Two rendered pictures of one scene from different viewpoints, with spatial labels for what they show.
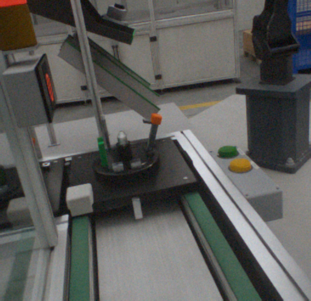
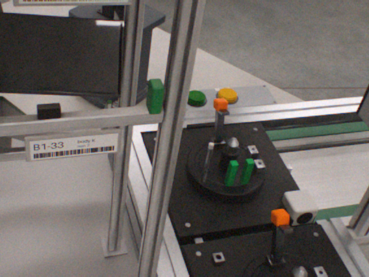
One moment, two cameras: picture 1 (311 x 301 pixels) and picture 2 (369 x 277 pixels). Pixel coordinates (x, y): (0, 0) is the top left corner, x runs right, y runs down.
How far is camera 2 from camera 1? 125 cm
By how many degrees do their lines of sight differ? 86
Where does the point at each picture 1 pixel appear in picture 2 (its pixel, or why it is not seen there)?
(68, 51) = not seen: hidden behind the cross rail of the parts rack
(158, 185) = (267, 148)
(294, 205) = not seen: hidden behind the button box
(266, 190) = (266, 92)
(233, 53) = not seen: outside the picture
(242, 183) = (255, 101)
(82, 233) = (332, 211)
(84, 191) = (303, 194)
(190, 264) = (331, 155)
